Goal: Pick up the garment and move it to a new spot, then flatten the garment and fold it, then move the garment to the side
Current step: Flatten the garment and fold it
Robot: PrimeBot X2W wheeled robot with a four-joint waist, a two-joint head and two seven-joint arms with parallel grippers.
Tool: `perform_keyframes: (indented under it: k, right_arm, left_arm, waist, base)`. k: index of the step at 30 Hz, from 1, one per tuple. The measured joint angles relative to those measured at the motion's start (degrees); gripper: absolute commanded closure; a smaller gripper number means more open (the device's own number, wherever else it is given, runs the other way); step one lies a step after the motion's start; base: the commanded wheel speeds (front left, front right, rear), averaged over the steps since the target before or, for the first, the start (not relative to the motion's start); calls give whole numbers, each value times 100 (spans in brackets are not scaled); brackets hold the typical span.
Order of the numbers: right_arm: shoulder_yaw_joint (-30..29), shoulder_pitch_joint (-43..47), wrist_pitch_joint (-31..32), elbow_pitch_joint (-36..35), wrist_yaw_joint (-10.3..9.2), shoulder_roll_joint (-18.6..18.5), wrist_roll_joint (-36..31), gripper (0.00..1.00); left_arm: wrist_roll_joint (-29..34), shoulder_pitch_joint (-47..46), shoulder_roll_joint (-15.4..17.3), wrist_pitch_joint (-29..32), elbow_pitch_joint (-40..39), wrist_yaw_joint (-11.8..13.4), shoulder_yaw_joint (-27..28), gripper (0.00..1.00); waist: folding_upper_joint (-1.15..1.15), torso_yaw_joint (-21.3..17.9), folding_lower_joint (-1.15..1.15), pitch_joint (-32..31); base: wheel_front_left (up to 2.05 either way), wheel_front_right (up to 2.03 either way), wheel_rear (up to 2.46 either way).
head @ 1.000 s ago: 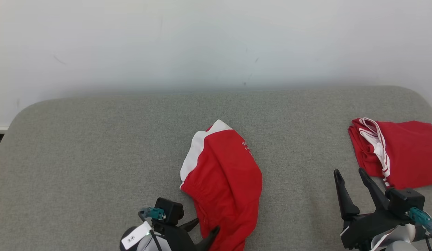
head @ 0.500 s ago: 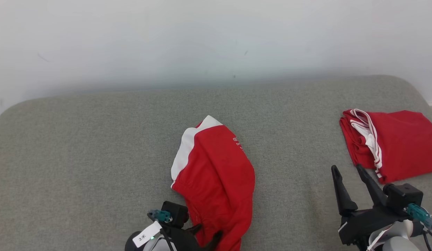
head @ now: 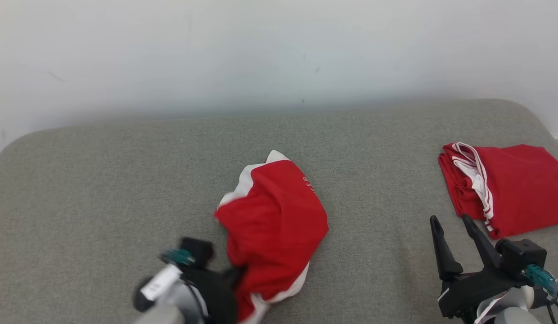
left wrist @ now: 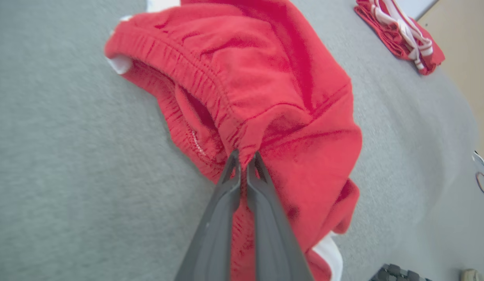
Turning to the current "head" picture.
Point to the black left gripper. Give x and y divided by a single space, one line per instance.
218 297

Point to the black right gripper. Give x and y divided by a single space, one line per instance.
477 288

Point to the red Bulls 23 jersey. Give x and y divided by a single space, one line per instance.
517 184

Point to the red shorts with white stripes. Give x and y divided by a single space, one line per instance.
274 225

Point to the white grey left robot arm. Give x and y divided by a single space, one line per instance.
171 306

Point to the teal left camera connector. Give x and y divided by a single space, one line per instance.
177 256

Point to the teal camera connector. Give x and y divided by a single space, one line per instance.
177 256
542 279

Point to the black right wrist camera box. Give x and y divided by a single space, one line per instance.
522 254

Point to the teal right camera connector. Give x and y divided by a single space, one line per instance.
542 279

